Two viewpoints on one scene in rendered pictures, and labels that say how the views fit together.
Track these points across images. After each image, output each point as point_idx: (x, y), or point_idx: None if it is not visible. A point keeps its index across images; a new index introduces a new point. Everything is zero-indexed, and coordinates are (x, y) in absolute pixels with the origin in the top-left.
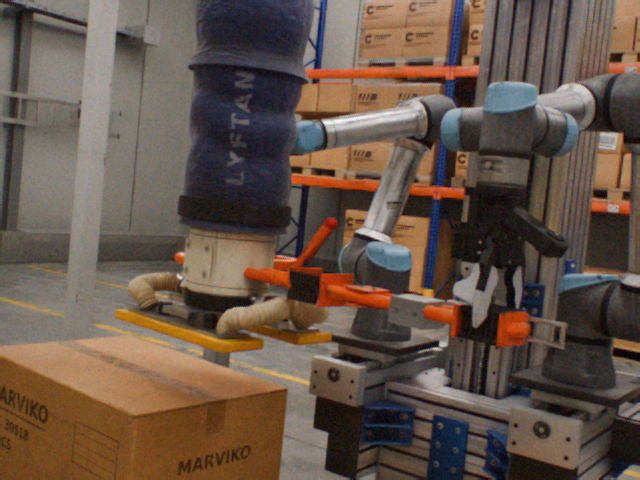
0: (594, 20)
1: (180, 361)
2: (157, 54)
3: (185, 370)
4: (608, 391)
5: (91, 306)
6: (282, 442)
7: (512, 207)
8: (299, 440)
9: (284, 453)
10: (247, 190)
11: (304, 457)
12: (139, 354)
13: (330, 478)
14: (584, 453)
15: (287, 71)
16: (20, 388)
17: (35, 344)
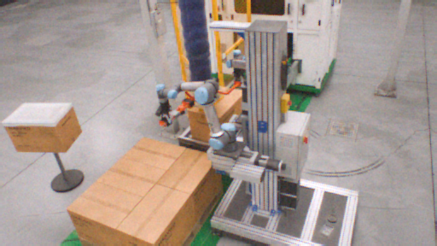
0: (256, 53)
1: (228, 102)
2: None
3: (221, 105)
4: (219, 151)
5: (398, 58)
6: (421, 143)
7: (160, 105)
8: (430, 147)
9: (409, 147)
10: (190, 79)
11: (412, 152)
12: (229, 97)
13: (399, 163)
14: (213, 159)
15: (189, 59)
16: None
17: (224, 87)
